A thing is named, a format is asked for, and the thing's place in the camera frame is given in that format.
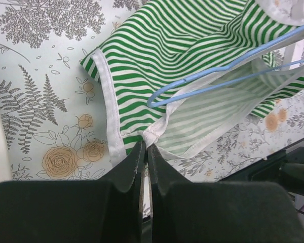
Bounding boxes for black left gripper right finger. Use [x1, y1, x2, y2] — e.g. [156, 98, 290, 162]
[147, 145, 304, 242]

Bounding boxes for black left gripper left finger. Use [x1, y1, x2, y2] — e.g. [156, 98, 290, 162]
[0, 142, 145, 242]

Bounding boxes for blue wire hanger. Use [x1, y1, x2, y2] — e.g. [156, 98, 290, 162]
[147, 25, 304, 108]

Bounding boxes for green white striped tank top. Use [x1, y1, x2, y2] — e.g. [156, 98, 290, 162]
[82, 1, 304, 165]

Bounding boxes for floral patterned table mat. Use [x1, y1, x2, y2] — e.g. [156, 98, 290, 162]
[0, 1, 304, 182]

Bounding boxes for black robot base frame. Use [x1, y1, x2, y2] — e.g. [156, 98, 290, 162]
[215, 136, 304, 218]

